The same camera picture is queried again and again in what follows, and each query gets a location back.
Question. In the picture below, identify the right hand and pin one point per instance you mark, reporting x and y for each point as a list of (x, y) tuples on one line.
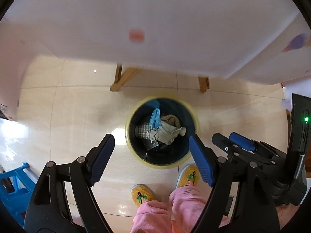
[(285, 213)]

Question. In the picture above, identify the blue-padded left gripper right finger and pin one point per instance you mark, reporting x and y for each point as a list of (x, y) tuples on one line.
[(205, 159)]

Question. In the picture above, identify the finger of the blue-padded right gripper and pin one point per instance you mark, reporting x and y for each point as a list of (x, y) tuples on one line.
[(245, 143)]

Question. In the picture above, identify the blue plastic stool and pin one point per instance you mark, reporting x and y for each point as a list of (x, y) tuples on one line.
[(16, 191)]

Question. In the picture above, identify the wooden table leg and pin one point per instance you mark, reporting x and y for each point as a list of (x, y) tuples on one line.
[(121, 78)]

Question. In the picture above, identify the checked paper cup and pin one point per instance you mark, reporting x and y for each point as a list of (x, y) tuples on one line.
[(143, 131)]

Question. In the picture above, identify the yellow-rimmed trash bin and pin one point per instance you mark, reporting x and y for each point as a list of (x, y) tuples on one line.
[(159, 155)]

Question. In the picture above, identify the right yellow slipper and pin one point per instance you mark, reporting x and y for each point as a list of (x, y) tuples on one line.
[(189, 176)]

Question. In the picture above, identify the left yellow slipper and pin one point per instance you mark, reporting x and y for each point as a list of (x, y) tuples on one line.
[(141, 194)]

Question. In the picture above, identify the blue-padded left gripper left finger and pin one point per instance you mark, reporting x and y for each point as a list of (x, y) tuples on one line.
[(98, 157)]

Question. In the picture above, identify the pink trouser legs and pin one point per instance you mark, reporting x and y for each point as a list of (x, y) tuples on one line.
[(186, 203)]

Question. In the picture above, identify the yellow slipper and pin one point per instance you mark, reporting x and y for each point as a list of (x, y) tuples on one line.
[(189, 176), (141, 194)]

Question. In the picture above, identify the cartoon printed tablecloth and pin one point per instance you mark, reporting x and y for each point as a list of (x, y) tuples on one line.
[(263, 41)]

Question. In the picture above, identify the blue face mask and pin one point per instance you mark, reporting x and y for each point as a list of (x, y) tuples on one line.
[(155, 119)]

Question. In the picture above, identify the phone on gripper mount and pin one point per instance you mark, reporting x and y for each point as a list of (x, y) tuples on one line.
[(299, 135)]

